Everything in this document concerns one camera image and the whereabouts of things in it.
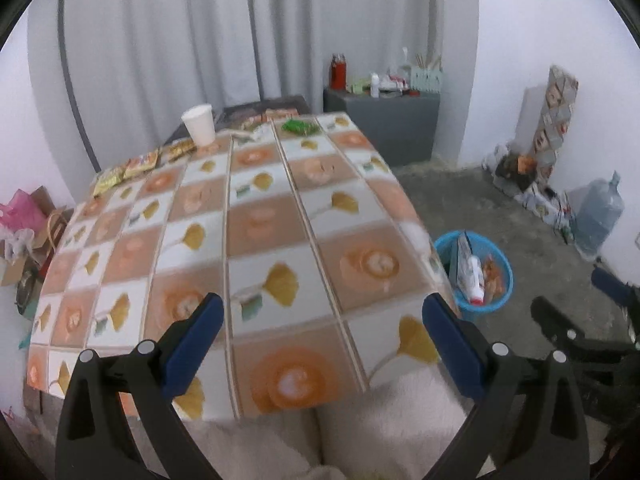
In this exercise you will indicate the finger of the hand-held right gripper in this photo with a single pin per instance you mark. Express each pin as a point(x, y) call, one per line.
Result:
point(610, 282)
point(555, 322)

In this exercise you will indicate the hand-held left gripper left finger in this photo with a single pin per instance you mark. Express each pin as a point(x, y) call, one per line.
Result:
point(197, 335)

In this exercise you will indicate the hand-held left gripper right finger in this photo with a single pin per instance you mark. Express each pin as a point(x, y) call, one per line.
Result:
point(452, 345)

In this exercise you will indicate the blue plastic basket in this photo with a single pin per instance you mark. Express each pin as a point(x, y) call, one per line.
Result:
point(480, 312)

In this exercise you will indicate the blue white snack bag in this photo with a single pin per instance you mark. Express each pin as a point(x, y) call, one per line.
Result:
point(462, 260)

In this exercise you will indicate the blue water jug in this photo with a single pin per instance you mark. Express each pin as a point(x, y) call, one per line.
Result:
point(597, 215)

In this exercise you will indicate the white fluffy cloth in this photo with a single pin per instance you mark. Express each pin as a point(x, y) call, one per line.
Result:
point(390, 420)

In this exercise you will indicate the white printed carton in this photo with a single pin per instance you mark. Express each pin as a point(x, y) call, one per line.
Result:
point(540, 205)

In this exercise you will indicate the black snack box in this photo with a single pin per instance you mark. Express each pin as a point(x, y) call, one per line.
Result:
point(520, 165)

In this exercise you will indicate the teal box with pot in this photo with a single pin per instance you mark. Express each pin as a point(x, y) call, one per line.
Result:
point(30, 292)

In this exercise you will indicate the orange yellow snack packet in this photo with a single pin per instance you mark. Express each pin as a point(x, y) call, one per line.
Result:
point(142, 165)

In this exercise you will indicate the yellow green snack packet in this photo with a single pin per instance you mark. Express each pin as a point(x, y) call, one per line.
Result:
point(107, 180)

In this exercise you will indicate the rolled patterned sheet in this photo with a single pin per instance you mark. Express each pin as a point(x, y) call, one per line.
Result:
point(555, 110)

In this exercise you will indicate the yellow brown snack packet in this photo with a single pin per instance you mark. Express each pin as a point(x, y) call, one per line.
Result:
point(177, 150)

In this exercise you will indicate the cardboard box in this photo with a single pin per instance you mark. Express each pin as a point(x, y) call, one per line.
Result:
point(10, 270)

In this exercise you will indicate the white paper cup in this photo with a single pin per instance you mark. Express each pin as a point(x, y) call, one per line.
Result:
point(200, 125)

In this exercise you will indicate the pink plastic bag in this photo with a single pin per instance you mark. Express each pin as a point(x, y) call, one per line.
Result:
point(22, 210)

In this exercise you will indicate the small yellow snack packet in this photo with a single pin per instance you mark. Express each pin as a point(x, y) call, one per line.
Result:
point(257, 122)

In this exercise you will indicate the dark low table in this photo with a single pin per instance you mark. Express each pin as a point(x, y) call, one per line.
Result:
point(240, 110)

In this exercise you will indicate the grey cabinet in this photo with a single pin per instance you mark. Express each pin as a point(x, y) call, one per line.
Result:
point(385, 125)

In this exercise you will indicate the green utensil holder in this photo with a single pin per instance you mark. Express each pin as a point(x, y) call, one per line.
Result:
point(426, 81)

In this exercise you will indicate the white pink toiletries tray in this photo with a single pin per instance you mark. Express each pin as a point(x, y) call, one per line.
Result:
point(395, 85)

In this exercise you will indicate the small white bottle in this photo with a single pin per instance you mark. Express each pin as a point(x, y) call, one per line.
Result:
point(374, 85)

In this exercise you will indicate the small green box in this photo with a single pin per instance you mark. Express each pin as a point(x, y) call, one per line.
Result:
point(360, 86)

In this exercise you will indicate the red thermos bottle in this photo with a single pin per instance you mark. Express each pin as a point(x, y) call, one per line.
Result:
point(337, 75)

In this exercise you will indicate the grey curtain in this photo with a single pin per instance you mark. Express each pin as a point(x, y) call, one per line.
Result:
point(200, 35)

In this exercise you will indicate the black hoop tube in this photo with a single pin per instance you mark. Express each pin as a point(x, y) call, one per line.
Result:
point(67, 60)

